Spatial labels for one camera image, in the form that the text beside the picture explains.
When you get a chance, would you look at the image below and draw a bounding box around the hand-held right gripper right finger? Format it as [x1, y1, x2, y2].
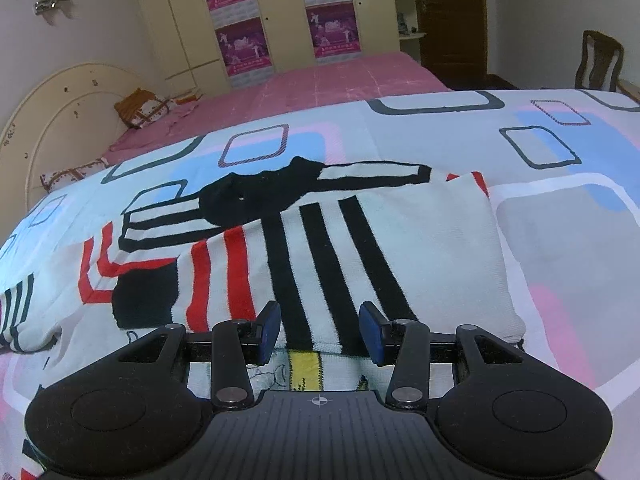
[359, 301, 526, 411]

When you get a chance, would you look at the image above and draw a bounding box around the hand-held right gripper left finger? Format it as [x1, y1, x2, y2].
[116, 301, 282, 411]

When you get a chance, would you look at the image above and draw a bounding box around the white red black striped sweater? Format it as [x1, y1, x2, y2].
[0, 156, 527, 476]

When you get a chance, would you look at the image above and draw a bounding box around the printed blanket with rounded squares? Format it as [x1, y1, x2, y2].
[0, 87, 640, 480]

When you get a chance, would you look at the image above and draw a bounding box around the red patterned pillow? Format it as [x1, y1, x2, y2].
[40, 157, 109, 192]

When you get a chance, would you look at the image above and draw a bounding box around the orange patterned pillow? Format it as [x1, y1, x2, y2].
[114, 88, 177, 130]

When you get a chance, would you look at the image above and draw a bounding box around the cream curved headboard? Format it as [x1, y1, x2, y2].
[0, 62, 151, 196]

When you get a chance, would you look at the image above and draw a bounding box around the cream corner shelf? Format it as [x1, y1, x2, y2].
[389, 0, 427, 52]

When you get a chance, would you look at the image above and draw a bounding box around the brown wooden door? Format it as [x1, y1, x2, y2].
[410, 0, 489, 87]

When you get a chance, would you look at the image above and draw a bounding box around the cream wardrobe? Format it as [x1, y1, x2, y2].
[125, 0, 416, 92]

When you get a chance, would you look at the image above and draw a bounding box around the dark wooden chair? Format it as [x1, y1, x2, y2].
[573, 30, 625, 94]

